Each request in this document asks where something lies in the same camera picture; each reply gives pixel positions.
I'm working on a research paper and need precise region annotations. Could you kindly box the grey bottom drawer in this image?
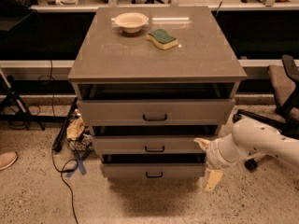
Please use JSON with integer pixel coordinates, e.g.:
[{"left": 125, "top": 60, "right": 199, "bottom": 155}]
[{"left": 100, "top": 163, "right": 206, "bottom": 178}]

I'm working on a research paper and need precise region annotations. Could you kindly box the black office chair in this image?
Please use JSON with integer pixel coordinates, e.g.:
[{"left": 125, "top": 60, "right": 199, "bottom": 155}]
[{"left": 232, "top": 54, "right": 299, "bottom": 172}]

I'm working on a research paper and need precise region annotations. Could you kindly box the grey top drawer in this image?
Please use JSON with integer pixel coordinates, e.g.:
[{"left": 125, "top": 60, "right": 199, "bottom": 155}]
[{"left": 77, "top": 99, "right": 235, "bottom": 126}]

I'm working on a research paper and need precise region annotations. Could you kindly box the grey drawer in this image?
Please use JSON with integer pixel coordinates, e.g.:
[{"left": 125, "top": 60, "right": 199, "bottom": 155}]
[
  {"left": 92, "top": 135, "right": 215, "bottom": 155},
  {"left": 100, "top": 163, "right": 206, "bottom": 178},
  {"left": 77, "top": 99, "right": 235, "bottom": 126}
]

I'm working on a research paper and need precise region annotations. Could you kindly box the black floor cable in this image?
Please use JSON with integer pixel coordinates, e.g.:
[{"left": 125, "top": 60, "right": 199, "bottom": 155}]
[{"left": 50, "top": 149, "right": 80, "bottom": 224}]

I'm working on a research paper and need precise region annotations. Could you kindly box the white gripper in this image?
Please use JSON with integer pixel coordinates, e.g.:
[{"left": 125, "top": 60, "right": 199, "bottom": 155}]
[{"left": 194, "top": 137, "right": 231, "bottom": 192}]

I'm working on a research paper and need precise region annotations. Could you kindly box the tan shoe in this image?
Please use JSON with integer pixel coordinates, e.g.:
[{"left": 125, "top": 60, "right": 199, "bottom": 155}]
[{"left": 0, "top": 152, "right": 18, "bottom": 170}]

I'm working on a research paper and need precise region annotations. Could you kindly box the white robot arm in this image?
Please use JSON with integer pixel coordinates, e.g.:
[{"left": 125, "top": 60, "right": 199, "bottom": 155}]
[{"left": 194, "top": 119, "right": 299, "bottom": 192}]

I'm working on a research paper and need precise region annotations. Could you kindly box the black tripod stand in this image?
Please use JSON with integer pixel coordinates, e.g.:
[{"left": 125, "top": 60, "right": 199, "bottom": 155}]
[{"left": 0, "top": 68, "right": 45, "bottom": 130}]

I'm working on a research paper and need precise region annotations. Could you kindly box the grey drawer cabinet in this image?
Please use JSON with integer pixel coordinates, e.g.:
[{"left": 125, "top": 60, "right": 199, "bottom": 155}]
[{"left": 68, "top": 7, "right": 246, "bottom": 166}]

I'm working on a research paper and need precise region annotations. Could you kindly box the black power strip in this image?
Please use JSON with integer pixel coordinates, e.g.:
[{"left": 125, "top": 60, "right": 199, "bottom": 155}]
[{"left": 52, "top": 98, "right": 78, "bottom": 152}]

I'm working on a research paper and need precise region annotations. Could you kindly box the white bowl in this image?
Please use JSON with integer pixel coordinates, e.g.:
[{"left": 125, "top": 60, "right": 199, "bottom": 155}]
[{"left": 115, "top": 12, "right": 149, "bottom": 34}]

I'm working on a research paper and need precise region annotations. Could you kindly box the green yellow sponge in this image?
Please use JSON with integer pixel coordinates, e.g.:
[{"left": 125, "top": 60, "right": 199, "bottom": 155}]
[{"left": 147, "top": 29, "right": 178, "bottom": 50}]

